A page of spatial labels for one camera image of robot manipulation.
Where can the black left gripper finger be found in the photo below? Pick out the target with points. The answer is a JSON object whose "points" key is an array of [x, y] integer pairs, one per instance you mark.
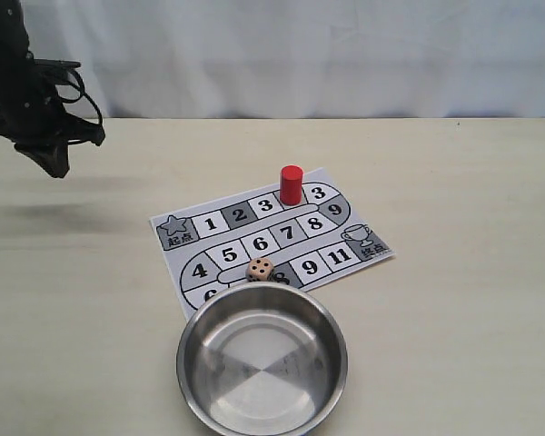
{"points": [[52, 158]]}

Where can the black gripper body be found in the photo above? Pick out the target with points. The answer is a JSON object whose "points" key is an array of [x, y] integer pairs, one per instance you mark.
{"points": [[31, 112]]}

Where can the wooden die black pips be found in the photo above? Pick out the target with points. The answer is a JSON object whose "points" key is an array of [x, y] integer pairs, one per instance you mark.
{"points": [[259, 269]]}

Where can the red cylinder game piece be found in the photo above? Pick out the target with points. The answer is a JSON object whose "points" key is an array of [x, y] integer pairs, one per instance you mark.
{"points": [[291, 184]]}

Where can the white backdrop curtain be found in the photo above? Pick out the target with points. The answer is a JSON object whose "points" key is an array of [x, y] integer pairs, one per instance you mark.
{"points": [[299, 59]]}

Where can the printed paper game board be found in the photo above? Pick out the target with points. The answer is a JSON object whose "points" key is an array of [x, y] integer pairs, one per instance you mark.
{"points": [[207, 247]]}

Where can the stainless steel bowl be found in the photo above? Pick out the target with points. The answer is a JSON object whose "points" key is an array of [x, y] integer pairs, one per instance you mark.
{"points": [[262, 358]]}

